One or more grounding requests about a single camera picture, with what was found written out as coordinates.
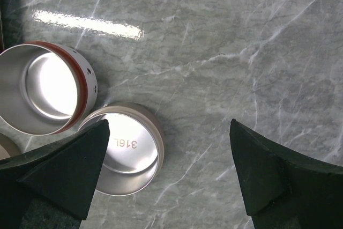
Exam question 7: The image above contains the white red-rimmed steel container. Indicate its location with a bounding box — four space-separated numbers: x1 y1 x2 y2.
1 41 98 136

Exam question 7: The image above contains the brown-rimmed steel container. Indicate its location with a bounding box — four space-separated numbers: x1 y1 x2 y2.
79 102 165 196

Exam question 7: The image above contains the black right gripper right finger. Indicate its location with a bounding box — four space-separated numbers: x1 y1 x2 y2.
229 119 342 228

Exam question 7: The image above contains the cream round lid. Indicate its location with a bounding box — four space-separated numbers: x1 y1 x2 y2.
0 134 21 160

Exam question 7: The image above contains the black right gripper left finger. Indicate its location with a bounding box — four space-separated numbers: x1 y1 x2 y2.
1 120 110 228

